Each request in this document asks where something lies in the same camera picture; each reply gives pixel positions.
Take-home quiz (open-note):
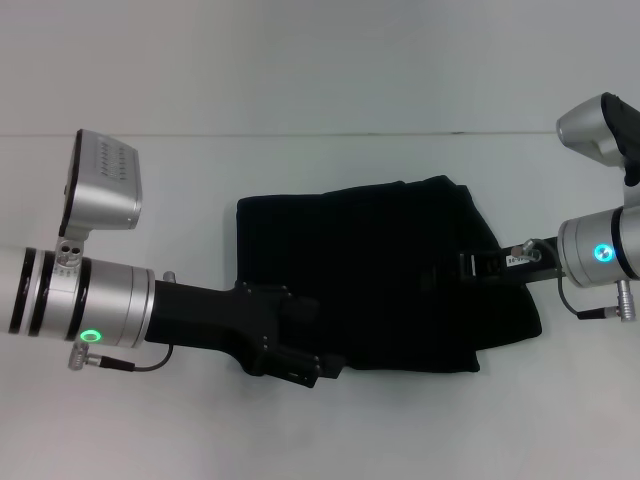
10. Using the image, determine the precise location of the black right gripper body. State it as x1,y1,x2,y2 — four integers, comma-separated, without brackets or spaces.
458,235,567,289

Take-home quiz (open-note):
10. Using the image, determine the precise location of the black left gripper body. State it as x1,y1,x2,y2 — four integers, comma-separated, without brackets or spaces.
146,279,295,378

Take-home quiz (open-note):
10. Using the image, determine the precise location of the black shirt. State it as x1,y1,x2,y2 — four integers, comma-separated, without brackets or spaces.
234,174,544,374

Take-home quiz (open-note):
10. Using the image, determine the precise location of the left gripper cable with plug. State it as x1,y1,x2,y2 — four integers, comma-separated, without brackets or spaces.
68,269,177,374

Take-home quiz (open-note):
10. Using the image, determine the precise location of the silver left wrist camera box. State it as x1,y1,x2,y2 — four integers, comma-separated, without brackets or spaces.
58,129,144,241

